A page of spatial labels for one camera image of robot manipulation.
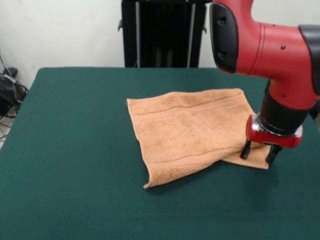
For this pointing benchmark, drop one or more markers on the dark green table cloth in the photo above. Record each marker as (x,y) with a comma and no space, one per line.
(50,187)

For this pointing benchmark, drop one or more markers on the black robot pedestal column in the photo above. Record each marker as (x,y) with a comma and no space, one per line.
(162,32)

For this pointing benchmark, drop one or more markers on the tan terry towel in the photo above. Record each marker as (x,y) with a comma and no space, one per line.
(195,130)

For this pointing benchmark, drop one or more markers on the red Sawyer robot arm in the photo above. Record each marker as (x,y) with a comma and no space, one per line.
(275,62)

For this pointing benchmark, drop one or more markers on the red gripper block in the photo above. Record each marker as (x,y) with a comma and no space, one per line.
(272,138)

